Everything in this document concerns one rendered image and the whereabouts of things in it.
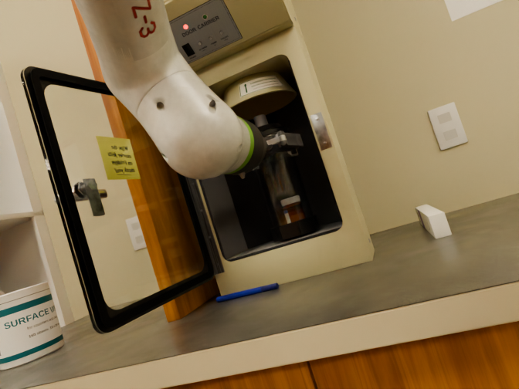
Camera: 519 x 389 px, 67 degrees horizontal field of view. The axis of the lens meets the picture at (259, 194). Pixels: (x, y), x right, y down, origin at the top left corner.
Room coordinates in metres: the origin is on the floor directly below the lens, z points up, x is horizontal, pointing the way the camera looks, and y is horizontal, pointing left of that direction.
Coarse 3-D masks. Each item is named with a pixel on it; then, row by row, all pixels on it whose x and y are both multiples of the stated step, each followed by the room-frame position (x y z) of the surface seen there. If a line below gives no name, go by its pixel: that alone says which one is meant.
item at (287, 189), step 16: (272, 128) 0.80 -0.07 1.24; (272, 160) 0.80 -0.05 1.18; (288, 160) 0.81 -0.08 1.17; (256, 176) 0.84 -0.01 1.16; (272, 176) 0.80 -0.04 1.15; (288, 176) 0.80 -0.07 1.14; (272, 192) 0.81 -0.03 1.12; (288, 192) 0.80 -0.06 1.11; (304, 192) 0.83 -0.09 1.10; (272, 208) 0.82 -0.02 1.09; (288, 208) 0.80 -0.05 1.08; (304, 208) 0.81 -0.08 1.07; (272, 224) 0.83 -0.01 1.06
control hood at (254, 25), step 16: (176, 0) 0.69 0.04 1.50; (192, 0) 0.69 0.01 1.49; (208, 0) 0.69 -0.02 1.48; (224, 0) 0.69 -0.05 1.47; (240, 0) 0.69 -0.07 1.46; (256, 0) 0.69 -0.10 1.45; (272, 0) 0.69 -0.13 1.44; (176, 16) 0.71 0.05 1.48; (240, 16) 0.71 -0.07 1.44; (256, 16) 0.71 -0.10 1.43; (272, 16) 0.71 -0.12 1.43; (288, 16) 0.71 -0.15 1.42; (240, 32) 0.73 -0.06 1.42; (256, 32) 0.73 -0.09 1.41; (272, 32) 0.74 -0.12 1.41; (224, 48) 0.75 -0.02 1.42; (240, 48) 0.76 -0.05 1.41; (192, 64) 0.78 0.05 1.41; (208, 64) 0.79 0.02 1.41
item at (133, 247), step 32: (64, 96) 0.59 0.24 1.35; (96, 96) 0.65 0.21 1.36; (64, 128) 0.58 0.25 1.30; (96, 128) 0.63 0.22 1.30; (128, 128) 0.70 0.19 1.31; (64, 160) 0.56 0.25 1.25; (96, 160) 0.62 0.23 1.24; (128, 160) 0.68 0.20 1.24; (160, 160) 0.76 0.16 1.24; (128, 192) 0.66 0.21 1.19; (160, 192) 0.73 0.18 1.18; (64, 224) 0.54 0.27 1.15; (96, 224) 0.58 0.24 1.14; (128, 224) 0.64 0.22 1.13; (160, 224) 0.71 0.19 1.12; (192, 224) 0.79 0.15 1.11; (96, 256) 0.57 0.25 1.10; (128, 256) 0.62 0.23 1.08; (160, 256) 0.69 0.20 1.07; (192, 256) 0.77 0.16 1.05; (128, 288) 0.61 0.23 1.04; (160, 288) 0.67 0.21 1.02
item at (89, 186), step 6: (84, 180) 0.57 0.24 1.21; (90, 180) 0.57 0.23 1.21; (78, 186) 0.57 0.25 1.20; (84, 186) 0.57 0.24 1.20; (90, 186) 0.57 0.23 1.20; (96, 186) 0.58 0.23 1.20; (84, 192) 0.58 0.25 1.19; (90, 192) 0.57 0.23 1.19; (96, 192) 0.58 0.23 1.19; (90, 198) 0.57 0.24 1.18; (96, 198) 0.58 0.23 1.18; (90, 204) 0.57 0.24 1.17; (96, 204) 0.57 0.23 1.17; (96, 210) 0.57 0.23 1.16; (102, 210) 0.58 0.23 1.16
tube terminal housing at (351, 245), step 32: (288, 0) 0.79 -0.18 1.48; (288, 32) 0.74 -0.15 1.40; (224, 64) 0.79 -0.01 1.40; (256, 64) 0.77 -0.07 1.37; (288, 64) 0.82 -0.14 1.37; (320, 96) 0.77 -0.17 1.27; (352, 192) 0.78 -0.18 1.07; (352, 224) 0.74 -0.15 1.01; (256, 256) 0.81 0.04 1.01; (288, 256) 0.79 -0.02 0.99; (320, 256) 0.77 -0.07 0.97; (352, 256) 0.75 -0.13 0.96; (224, 288) 0.83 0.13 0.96
